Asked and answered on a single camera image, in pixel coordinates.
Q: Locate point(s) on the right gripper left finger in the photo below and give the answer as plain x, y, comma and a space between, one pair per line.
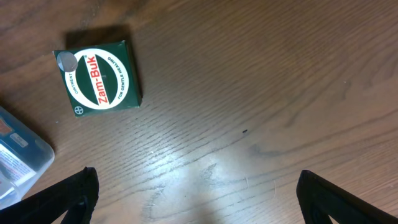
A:
74, 197

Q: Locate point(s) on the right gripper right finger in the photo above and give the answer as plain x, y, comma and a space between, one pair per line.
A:
322, 202

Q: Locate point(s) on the clear plastic container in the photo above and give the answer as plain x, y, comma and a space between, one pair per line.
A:
24, 158

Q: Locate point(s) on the dark green square box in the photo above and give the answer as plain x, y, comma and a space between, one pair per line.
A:
99, 78

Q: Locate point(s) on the blue medicine box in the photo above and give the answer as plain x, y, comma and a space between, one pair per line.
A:
16, 174

